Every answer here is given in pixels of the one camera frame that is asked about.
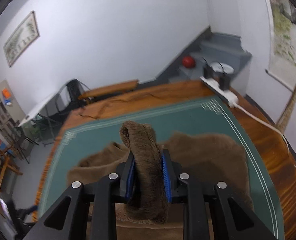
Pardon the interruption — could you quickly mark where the white power strip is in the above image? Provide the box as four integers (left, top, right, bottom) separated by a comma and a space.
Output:
200, 76, 239, 108

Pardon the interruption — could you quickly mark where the brown fleece sweater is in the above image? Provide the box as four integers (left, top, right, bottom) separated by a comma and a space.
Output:
66, 121, 253, 239

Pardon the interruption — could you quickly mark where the red ball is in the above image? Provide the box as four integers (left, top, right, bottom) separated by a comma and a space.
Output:
182, 56, 196, 69

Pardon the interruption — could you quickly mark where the white folding table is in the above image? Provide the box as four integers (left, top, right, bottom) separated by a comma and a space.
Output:
18, 90, 61, 145

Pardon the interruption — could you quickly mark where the black power adapter near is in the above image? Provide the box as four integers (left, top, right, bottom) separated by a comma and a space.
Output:
219, 73, 231, 91

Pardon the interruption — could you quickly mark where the black metal chair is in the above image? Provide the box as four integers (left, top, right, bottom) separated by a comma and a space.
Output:
55, 79, 89, 123

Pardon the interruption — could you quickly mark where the framed landscape painting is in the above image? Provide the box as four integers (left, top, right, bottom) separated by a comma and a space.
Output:
4, 11, 40, 67

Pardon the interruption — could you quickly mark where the wooden bench far side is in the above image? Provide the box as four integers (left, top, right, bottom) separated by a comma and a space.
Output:
78, 80, 139, 100

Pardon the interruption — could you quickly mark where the green table mat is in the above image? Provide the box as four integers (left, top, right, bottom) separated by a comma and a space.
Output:
37, 97, 286, 240

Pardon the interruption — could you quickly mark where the black power adapter far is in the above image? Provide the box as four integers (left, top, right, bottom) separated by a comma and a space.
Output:
203, 64, 213, 79

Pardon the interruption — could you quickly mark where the beige glass door cabinet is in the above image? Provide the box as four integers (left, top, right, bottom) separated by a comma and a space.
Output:
0, 80, 26, 142

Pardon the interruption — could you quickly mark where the black chair near cabinet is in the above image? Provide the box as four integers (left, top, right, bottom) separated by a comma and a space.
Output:
11, 126, 39, 164

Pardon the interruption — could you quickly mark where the black power adapter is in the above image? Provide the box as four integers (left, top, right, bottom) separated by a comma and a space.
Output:
203, 64, 213, 79
219, 73, 231, 91

